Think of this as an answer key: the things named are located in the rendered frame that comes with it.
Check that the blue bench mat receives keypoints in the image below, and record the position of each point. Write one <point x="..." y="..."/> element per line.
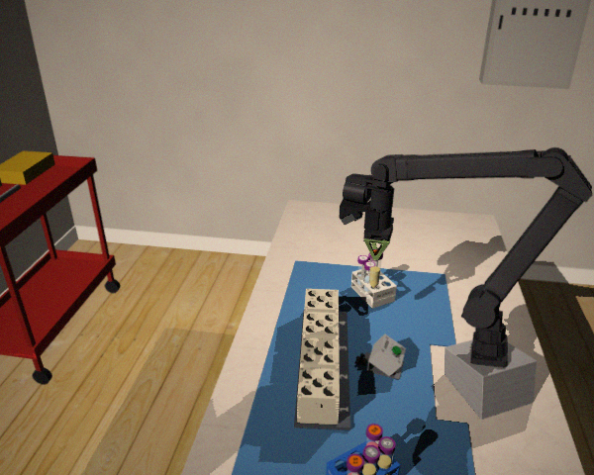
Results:
<point x="405" y="408"/>

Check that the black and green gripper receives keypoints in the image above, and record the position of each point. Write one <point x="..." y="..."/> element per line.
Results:
<point x="382" y="235"/>

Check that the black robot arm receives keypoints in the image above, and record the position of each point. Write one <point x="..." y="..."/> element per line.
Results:
<point x="489" y="343"/>

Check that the white tube rack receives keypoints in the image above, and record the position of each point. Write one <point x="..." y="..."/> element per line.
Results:
<point x="378" y="296"/>

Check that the blue sample rack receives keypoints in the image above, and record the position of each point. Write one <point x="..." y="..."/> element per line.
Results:
<point x="331" y="469"/>

